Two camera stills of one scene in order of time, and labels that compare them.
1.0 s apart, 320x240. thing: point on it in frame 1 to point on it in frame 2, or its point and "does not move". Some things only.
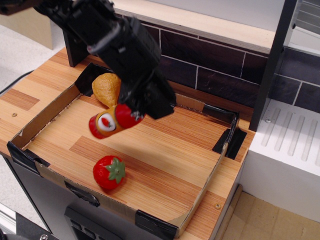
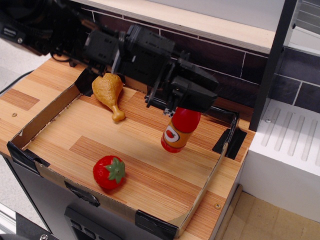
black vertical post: (266, 86) does not move
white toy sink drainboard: (283, 164) does not move
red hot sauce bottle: (114, 119) to (184, 121)
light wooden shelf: (199, 24) does not move
